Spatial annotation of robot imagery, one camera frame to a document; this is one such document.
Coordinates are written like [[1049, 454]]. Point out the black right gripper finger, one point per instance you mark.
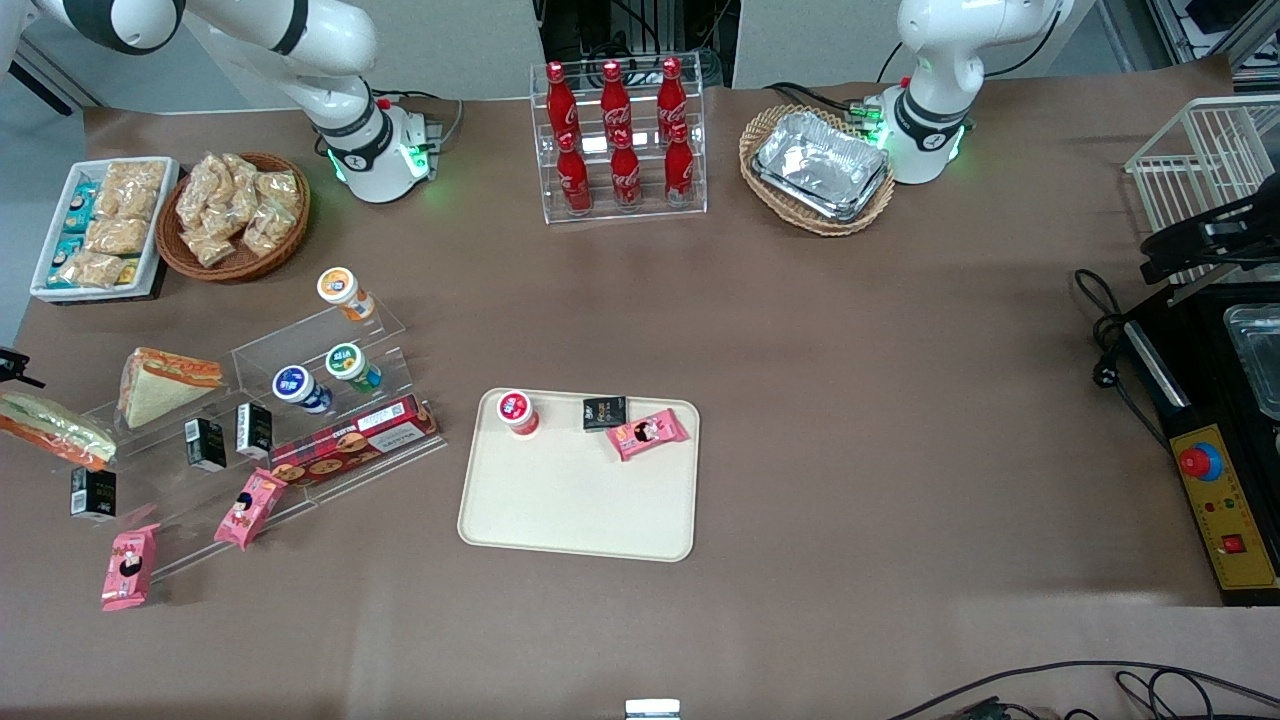
[[15, 366]]

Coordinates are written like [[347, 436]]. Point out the sandwich with green filling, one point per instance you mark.
[[55, 430]]

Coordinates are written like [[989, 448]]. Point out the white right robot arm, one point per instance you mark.
[[330, 60]]

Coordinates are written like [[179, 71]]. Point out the wrapped triangle sandwich orange filling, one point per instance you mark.
[[160, 390]]

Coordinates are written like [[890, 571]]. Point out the white rectangular snack tray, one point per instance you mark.
[[165, 210]]

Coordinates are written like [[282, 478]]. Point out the beige plastic tray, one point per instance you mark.
[[570, 500]]

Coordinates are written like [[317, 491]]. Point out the teal snack packet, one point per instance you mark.
[[82, 208], [66, 255]]

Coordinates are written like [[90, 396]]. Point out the clear bag of beige snacks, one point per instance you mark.
[[203, 190], [90, 268], [135, 190], [242, 185], [266, 234], [118, 236], [278, 197], [208, 246]]

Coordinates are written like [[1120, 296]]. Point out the small black drink carton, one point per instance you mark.
[[93, 494], [205, 445], [254, 430]]

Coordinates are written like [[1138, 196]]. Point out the brown wicker snack basket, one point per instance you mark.
[[175, 255]]

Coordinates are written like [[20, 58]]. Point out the pink snack packet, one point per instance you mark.
[[648, 434], [130, 568], [250, 508]]

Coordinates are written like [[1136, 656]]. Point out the blue lid yogurt cup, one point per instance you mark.
[[298, 387]]

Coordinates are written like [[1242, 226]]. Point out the clear acrylic tiered stand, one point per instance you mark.
[[300, 340]]

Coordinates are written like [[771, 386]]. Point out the green lid yogurt cup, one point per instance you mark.
[[350, 365]]

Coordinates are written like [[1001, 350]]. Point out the orange lid yogurt cup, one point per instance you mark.
[[342, 290]]

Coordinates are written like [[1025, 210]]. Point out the red cookie box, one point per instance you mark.
[[350, 440]]

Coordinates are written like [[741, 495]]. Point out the red lid yogurt cup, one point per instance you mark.
[[517, 410]]

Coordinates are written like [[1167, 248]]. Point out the red cola bottle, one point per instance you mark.
[[626, 175], [614, 100], [679, 170], [574, 180], [561, 105], [671, 98]]

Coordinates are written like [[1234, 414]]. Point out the small flat black box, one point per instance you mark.
[[605, 413]]

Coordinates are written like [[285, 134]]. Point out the clear acrylic bottle rack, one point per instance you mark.
[[625, 215]]

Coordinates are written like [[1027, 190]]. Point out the small white metal block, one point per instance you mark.
[[652, 710]]

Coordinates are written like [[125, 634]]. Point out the light wicker basket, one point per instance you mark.
[[830, 225]]

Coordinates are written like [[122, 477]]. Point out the stacked aluminium foil trays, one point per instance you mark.
[[820, 165]]

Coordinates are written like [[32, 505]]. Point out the black machine with yellow panel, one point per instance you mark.
[[1200, 330]]

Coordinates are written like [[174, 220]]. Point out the metal pan in machine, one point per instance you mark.
[[1260, 355]]

